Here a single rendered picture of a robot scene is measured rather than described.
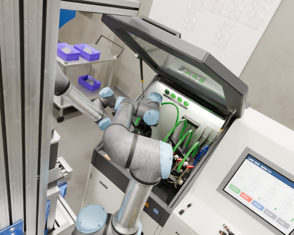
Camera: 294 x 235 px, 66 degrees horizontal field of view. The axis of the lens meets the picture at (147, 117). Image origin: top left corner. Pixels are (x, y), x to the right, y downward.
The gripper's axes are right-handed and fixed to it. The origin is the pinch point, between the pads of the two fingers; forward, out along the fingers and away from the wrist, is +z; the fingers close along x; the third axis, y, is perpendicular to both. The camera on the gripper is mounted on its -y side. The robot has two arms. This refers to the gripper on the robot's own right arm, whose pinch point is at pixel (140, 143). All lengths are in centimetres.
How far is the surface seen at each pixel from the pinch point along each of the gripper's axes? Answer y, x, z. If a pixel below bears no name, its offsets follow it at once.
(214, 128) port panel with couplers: -52, 26, -7
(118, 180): 1.6, -5.6, 38.9
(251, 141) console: -33, 51, -23
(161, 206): 1.6, 29.0, 30.6
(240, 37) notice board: -193, -19, -49
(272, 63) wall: -190, 26, -38
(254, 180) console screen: -28, 64, -5
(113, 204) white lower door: 2, -3, 65
